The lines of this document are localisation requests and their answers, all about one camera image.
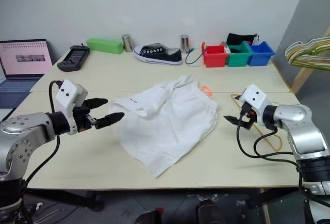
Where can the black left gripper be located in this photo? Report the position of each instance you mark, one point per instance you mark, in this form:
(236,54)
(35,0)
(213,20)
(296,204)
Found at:
(83,120)

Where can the blue plastic bin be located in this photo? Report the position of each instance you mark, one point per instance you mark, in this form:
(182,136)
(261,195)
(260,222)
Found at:
(259,57)

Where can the bundle of clothes hangers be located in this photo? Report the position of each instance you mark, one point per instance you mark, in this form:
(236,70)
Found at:
(296,45)

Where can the small orange item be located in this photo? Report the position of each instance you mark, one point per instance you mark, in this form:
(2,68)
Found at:
(204,47)

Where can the silver metal cylinder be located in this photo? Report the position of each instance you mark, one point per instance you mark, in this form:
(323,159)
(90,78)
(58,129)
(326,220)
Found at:
(185,44)
(127,42)

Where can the green rectangular box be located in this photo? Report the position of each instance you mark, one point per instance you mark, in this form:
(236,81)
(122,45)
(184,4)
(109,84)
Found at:
(103,44)

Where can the black handheld controller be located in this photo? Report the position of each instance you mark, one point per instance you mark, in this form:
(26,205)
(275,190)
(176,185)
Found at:
(73,58)

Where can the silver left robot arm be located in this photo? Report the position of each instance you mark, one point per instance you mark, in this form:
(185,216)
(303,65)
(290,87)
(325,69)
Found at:
(25,128)

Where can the dark rounded shape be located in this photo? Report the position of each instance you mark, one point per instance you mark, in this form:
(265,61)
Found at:
(149,217)
(210,212)

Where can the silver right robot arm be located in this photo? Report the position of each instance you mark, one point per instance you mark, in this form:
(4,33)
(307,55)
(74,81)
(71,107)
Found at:
(304,131)

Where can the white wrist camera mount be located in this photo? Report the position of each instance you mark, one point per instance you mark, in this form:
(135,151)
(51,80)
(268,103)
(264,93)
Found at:
(67,89)
(254,97)

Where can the white shorts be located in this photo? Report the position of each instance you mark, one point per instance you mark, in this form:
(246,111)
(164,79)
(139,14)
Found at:
(167,120)

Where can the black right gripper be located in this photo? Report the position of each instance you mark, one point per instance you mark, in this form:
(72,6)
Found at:
(247,112)

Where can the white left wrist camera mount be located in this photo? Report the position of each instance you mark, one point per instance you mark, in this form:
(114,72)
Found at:
(67,89)

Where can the red plastic bin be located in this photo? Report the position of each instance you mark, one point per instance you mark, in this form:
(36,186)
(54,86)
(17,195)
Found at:
(215,60)

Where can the wooden table leg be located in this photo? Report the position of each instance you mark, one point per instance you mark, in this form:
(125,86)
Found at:
(265,206)

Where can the wooden rack post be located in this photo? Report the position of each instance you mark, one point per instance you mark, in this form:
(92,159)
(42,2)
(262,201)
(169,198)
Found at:
(304,78)

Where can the silver robot torso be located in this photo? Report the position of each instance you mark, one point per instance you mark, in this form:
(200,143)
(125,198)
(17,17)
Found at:
(317,203)

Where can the green plastic bin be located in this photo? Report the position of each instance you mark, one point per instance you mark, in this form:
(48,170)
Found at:
(238,60)

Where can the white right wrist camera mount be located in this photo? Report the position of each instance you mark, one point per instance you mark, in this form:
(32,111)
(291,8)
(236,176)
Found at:
(254,97)

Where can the black canvas sneaker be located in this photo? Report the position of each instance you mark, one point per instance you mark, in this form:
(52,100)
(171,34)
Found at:
(159,56)

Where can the green hanging hanger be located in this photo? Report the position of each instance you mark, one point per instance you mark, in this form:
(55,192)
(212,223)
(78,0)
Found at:
(315,51)

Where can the blue laptop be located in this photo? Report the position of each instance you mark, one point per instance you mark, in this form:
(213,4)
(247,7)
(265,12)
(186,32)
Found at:
(23,58)

